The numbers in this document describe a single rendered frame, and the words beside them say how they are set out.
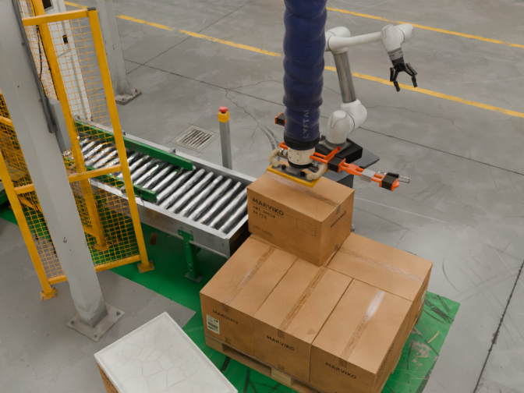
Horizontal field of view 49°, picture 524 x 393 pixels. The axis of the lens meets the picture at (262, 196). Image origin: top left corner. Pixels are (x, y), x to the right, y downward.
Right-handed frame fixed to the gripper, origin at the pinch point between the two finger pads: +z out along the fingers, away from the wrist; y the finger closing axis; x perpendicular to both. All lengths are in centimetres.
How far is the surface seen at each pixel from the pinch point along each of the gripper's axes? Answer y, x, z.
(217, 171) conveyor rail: -151, -60, 18
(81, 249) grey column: -138, -191, 14
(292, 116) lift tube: -22, -84, -17
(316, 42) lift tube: 10, -77, -51
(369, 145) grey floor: -156, 127, 76
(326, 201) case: -34, -72, 45
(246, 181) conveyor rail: -129, -55, 31
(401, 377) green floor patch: -13, -86, 168
